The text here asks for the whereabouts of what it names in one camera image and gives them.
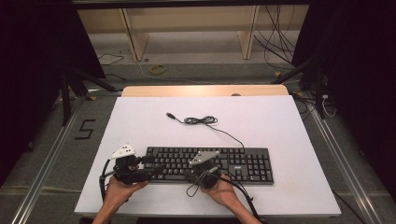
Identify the yellow tape roll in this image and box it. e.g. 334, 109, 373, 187
148, 63, 167, 76

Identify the white board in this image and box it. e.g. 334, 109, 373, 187
74, 94, 342, 217

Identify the metal floor rail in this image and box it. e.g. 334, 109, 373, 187
10, 96, 88, 224
306, 96, 385, 224

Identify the thin black floor cable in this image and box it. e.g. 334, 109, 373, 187
95, 52, 125, 67

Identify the black curtain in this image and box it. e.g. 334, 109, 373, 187
0, 0, 106, 188
292, 0, 396, 202

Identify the person's left hand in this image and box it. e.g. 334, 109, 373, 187
104, 175, 149, 210

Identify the light wooden desk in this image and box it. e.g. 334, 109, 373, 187
74, 4, 310, 62

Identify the black keyboard cable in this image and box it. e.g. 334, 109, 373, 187
166, 112, 246, 149

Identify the black stand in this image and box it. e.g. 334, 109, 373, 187
59, 66, 123, 127
270, 55, 328, 119

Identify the hand-held gripper cable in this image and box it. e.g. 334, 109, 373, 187
186, 166, 262, 222
98, 158, 115, 202

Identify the left hand-held gripper cable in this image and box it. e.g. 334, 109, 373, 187
98, 158, 115, 202

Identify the bundle of hanging black cables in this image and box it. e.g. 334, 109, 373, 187
253, 4, 297, 71

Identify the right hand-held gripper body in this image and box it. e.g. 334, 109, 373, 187
188, 150, 222, 189

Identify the white looped cable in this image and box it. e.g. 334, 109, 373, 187
321, 94, 338, 119

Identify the person's right hand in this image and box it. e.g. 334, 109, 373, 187
200, 175, 242, 210

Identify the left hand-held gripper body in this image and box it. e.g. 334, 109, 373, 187
110, 144, 149, 186

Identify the right hand-held gripper cable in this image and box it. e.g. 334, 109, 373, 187
186, 166, 262, 222

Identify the light wooden table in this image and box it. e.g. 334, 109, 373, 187
120, 84, 290, 98

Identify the black keyboard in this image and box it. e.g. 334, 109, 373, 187
144, 147, 275, 187

